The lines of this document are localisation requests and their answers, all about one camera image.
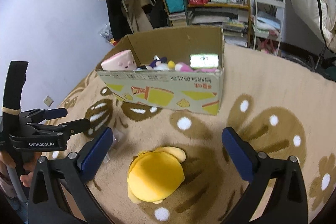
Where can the pink swirl roll plush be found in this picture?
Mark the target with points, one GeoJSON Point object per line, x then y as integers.
{"type": "Point", "coordinates": [123, 60]}

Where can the purple plush toy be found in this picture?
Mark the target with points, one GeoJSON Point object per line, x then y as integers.
{"type": "Point", "coordinates": [157, 64]}

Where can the yellow plush toy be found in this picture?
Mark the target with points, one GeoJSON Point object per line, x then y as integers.
{"type": "Point", "coordinates": [155, 176]}

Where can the pink bear plush toy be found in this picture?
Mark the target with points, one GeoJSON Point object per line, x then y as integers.
{"type": "Point", "coordinates": [182, 67]}

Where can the printed cardboard box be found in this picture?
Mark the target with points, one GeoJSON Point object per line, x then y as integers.
{"type": "Point", "coordinates": [168, 92]}

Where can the clear bag of small things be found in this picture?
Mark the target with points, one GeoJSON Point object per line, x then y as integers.
{"type": "Point", "coordinates": [105, 33]}

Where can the stack of brown books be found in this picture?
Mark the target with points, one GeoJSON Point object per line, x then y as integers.
{"type": "Point", "coordinates": [178, 19]}

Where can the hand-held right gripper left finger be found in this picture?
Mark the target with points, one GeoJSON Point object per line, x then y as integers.
{"type": "Point", "coordinates": [95, 153]}

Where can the blue white folded cloth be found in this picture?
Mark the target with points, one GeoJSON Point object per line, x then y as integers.
{"type": "Point", "coordinates": [267, 20]}

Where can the beige patterned blanket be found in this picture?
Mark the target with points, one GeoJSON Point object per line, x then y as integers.
{"type": "Point", "coordinates": [262, 87]}

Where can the green tissue packet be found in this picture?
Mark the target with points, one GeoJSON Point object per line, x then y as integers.
{"type": "Point", "coordinates": [204, 61]}

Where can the black hanging coat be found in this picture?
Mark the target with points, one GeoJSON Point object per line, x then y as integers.
{"type": "Point", "coordinates": [116, 16]}

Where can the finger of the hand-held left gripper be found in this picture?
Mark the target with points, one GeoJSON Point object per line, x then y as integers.
{"type": "Point", "coordinates": [52, 113]}
{"type": "Point", "coordinates": [76, 125]}

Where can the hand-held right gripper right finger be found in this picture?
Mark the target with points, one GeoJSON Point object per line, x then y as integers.
{"type": "Point", "coordinates": [236, 153]}

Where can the mint green pouch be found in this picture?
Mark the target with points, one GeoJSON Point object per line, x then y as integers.
{"type": "Point", "coordinates": [219, 0]}

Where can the wall socket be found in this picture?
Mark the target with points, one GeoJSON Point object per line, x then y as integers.
{"type": "Point", "coordinates": [48, 100]}

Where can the pile of magazines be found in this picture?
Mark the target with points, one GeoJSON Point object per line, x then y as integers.
{"type": "Point", "coordinates": [220, 22]}

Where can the beige canvas tote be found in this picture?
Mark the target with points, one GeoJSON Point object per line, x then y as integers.
{"type": "Point", "coordinates": [140, 11]}

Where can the chair base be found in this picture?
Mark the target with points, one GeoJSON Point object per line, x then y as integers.
{"type": "Point", "coordinates": [309, 61]}

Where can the small clear plastic packet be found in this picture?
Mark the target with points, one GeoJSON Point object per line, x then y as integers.
{"type": "Point", "coordinates": [117, 138]}

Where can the person's left hand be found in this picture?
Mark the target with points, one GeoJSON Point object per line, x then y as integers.
{"type": "Point", "coordinates": [29, 169]}

